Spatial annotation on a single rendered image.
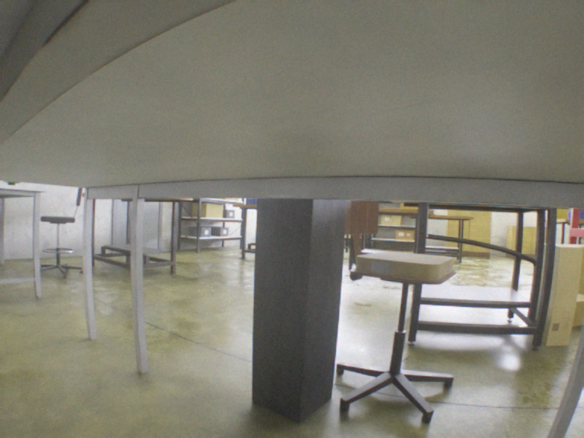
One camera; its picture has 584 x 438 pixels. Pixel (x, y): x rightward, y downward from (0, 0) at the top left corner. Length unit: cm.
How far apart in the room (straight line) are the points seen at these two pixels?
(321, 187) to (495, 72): 68
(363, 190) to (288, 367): 68
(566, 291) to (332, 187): 184
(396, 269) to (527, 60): 101
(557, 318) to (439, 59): 219
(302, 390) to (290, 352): 15
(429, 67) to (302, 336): 95
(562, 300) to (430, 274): 136
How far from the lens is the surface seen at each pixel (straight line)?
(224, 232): 703
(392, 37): 22
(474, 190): 82
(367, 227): 151
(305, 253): 102
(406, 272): 117
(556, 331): 238
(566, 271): 230
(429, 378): 155
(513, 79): 29
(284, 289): 109
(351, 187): 85
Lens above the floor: 76
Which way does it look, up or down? level
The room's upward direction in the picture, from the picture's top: 3 degrees clockwise
